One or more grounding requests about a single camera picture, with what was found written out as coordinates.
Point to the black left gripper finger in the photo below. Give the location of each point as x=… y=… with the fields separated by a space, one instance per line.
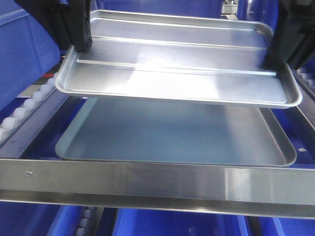
x=77 y=23
x=49 y=13

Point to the ribbed silver tray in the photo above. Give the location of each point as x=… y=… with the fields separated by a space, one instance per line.
x=190 y=59

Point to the blue bin lower shelf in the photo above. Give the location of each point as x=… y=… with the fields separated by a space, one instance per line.
x=141 y=222

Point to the large flat silver tray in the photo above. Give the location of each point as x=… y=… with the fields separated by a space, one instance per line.
x=134 y=130

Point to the blue crate far left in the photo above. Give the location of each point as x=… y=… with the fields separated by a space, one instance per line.
x=27 y=51

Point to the steel front shelf rail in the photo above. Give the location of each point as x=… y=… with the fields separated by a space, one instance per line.
x=255 y=191

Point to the roller rail left shelf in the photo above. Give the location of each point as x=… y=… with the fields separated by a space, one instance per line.
x=20 y=114

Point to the roller rail right shelf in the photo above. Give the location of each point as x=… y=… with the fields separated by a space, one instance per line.
x=307 y=78

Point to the roller rail shelf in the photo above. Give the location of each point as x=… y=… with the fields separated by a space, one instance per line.
x=307 y=78
x=20 y=114

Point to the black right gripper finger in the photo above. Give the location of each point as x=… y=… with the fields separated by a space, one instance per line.
x=301 y=32
x=285 y=38

